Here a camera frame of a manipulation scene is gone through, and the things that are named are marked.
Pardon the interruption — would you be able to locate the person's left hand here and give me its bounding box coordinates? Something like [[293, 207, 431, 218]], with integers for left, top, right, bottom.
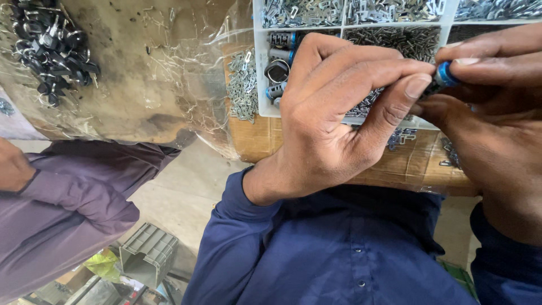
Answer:
[[271, 33, 436, 200]]

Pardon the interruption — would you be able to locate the person's right hand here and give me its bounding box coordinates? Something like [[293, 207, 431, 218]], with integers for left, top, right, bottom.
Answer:
[[410, 23, 542, 247]]

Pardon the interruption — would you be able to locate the blue ringed lock cylinder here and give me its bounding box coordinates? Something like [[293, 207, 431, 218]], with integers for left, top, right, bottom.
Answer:
[[421, 60, 461, 99]]

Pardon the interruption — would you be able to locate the heap of loose metal plates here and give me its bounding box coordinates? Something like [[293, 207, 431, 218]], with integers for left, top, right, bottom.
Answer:
[[226, 47, 259, 125], [439, 136, 463, 169], [386, 128, 418, 151]]

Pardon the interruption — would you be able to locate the brown taped cardboard box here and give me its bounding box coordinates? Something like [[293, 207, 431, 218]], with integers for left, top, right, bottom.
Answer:
[[222, 42, 479, 197]]

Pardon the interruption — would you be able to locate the white compartment tray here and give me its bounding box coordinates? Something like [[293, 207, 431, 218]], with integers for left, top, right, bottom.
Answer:
[[253, 0, 542, 130]]

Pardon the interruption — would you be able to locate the pile of small metal pins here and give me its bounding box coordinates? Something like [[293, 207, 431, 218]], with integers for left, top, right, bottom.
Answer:
[[344, 27, 442, 117], [448, 24, 513, 44]]

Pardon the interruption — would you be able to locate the pile of silver metal plates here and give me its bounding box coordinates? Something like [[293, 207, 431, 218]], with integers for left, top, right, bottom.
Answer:
[[455, 0, 542, 21], [347, 0, 448, 24], [262, 0, 344, 29]]

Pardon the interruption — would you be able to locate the person's blue shirt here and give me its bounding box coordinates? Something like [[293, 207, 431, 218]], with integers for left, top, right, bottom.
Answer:
[[237, 182, 479, 305]]

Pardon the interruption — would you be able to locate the green plastic object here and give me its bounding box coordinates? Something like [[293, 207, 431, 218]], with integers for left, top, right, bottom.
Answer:
[[438, 259, 479, 298]]

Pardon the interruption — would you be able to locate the clear plastic sheet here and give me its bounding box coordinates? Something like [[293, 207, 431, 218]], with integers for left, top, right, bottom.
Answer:
[[0, 0, 255, 160]]

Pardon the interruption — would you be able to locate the grey plastic crate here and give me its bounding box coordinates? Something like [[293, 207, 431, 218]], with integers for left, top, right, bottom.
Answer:
[[119, 223, 179, 289]]

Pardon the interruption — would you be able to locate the yellow plastic bag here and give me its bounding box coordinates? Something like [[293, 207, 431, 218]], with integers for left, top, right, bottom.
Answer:
[[83, 249, 122, 284]]

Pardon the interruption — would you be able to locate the heap of floor clutter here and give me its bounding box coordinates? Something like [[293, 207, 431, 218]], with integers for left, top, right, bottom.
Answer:
[[17, 266, 183, 305]]

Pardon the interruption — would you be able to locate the pile of black keys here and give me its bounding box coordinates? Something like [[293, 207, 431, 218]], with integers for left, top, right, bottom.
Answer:
[[0, 0, 101, 108]]

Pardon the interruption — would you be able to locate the black key with ring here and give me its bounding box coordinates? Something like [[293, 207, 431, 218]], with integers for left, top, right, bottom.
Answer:
[[265, 59, 291, 84]]

